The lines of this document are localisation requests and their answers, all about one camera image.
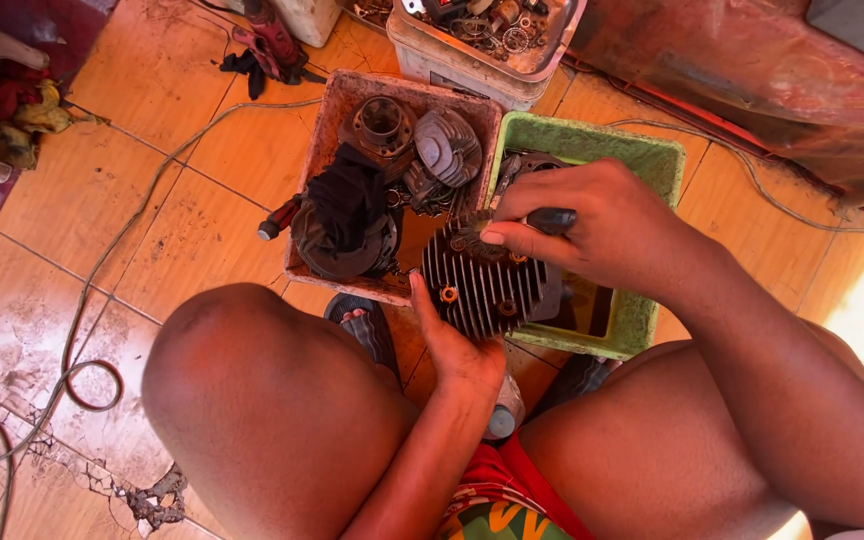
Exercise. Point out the person's left hand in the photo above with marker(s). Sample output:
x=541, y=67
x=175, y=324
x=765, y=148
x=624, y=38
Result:
x=456, y=358

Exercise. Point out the person's right hand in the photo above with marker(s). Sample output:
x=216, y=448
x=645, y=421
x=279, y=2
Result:
x=612, y=225

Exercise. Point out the black finned engine cylinder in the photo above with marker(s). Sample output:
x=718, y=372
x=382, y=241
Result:
x=477, y=292

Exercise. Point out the bottle with blue cap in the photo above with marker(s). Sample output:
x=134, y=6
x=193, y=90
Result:
x=503, y=420

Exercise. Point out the green plastic tray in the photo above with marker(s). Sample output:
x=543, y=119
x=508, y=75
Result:
x=589, y=139

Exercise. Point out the dark sandal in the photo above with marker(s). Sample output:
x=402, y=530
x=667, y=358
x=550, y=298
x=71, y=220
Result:
x=574, y=379
x=368, y=330

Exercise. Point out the grey metal crankcase part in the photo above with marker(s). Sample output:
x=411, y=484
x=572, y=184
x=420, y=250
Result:
x=533, y=161

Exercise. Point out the red patterned shorts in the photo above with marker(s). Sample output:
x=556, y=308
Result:
x=499, y=495

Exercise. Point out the dark round flywheel assembly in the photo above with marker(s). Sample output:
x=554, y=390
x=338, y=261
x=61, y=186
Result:
x=342, y=261

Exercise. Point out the small dark metal engine part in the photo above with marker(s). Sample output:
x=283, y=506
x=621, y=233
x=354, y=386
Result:
x=421, y=184

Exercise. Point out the metal tray of small parts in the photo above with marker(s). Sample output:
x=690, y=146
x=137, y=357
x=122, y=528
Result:
x=544, y=60

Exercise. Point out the grey finned cylinder head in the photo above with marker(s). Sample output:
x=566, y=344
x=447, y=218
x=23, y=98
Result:
x=447, y=146

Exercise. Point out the large plastic-covered red object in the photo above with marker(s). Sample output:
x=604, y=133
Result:
x=739, y=75

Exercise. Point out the black cloth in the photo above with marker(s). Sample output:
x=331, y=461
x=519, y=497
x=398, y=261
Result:
x=346, y=195

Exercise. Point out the person's left leg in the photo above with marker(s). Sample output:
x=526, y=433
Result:
x=267, y=420

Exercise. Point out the person's leg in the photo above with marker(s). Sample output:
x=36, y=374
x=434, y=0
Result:
x=267, y=420
x=664, y=465

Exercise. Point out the white plastic container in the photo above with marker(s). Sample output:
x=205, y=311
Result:
x=462, y=79

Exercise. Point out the person's right leg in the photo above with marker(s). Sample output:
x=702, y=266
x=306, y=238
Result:
x=664, y=465

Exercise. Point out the brown engine cylinder with bore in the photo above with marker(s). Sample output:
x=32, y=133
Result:
x=379, y=120

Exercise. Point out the pink plastic tray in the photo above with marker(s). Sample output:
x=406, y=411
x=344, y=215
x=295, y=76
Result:
x=334, y=97

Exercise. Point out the small white plastic canister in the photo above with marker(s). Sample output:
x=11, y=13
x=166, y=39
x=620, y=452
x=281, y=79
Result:
x=312, y=22

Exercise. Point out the heap of red yellow rags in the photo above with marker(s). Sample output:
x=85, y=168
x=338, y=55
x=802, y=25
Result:
x=23, y=112

